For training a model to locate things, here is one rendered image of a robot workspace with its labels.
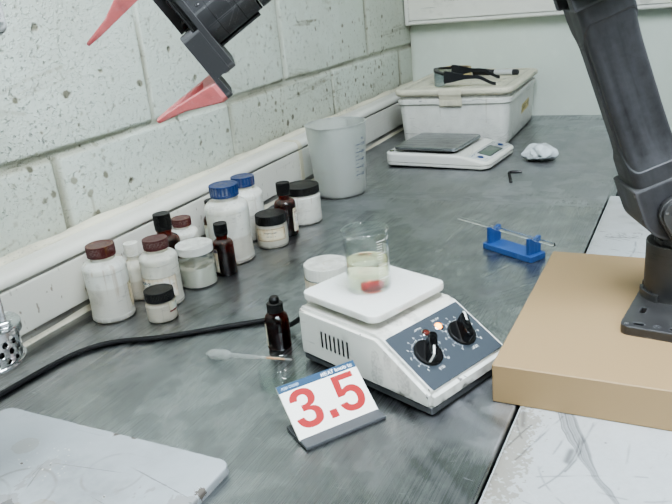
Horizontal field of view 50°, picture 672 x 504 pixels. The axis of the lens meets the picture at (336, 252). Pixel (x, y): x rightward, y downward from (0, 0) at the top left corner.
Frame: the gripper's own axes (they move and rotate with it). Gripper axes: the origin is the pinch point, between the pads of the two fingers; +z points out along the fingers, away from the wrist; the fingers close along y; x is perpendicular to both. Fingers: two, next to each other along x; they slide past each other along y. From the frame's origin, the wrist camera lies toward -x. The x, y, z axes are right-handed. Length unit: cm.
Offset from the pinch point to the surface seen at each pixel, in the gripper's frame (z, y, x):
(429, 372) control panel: -5.5, -38.3, 16.1
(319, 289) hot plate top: -0.3, -30.4, 2.0
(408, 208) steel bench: -14, -54, -50
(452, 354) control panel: -8.2, -40.1, 13.6
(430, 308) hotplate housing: -9.1, -37.9, 7.5
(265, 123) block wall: -2, -30, -76
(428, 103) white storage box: -35, -59, -102
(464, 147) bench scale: -34, -65, -81
